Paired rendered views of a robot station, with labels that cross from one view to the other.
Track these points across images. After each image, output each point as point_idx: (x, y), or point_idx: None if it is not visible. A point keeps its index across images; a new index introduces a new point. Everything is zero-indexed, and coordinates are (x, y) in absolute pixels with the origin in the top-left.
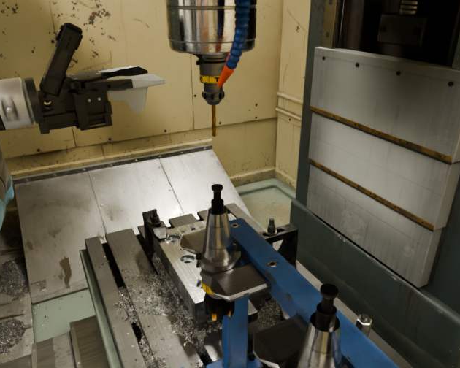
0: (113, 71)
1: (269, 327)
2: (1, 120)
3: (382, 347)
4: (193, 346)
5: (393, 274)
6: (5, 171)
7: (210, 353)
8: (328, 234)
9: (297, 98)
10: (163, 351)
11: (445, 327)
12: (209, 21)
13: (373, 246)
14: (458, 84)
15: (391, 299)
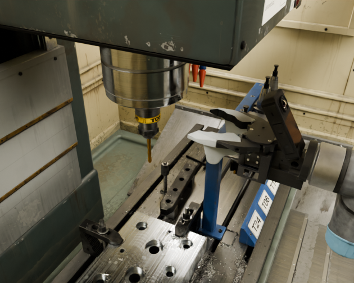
0: (230, 132)
1: None
2: (335, 192)
3: (144, 185)
4: (213, 255)
5: (62, 201)
6: (334, 206)
7: (209, 244)
8: (6, 259)
9: None
10: (230, 266)
11: (94, 182)
12: None
13: (50, 202)
14: (58, 56)
15: (69, 215)
